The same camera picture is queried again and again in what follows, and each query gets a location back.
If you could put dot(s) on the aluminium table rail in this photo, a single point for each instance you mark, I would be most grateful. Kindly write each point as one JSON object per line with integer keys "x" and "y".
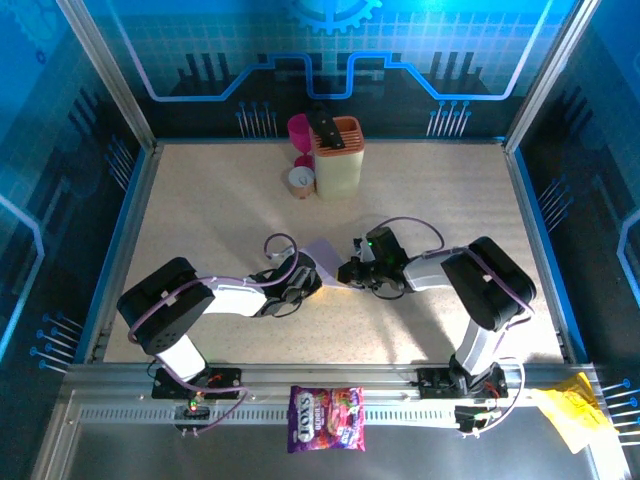
{"x": 325, "y": 374}

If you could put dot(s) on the lavender paper sheet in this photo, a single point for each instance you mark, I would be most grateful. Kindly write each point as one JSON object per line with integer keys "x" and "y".
{"x": 325, "y": 255}

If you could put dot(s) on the purple candy bag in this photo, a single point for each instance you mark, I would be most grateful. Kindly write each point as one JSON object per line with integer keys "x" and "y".
{"x": 325, "y": 420}

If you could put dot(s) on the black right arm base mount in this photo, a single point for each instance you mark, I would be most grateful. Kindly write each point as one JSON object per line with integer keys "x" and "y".
{"x": 435, "y": 382}

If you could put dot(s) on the yellow plastic bag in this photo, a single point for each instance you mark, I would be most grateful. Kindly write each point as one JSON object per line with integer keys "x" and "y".
{"x": 575, "y": 410}

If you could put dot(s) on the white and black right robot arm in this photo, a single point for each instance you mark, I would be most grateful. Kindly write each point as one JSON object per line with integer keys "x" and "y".
{"x": 425, "y": 275}

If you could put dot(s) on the beige knife block orange lid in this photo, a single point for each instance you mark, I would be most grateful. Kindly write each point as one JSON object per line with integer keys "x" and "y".
{"x": 339, "y": 172}

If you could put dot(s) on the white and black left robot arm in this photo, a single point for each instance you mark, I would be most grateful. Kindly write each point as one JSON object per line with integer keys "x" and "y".
{"x": 235, "y": 300}

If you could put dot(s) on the aluminium frame post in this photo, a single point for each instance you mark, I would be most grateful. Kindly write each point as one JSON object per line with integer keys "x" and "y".
{"x": 550, "y": 70}
{"x": 107, "y": 75}

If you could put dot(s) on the pink plastic goblet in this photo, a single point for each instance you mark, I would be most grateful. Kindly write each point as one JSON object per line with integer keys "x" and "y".
{"x": 299, "y": 132}

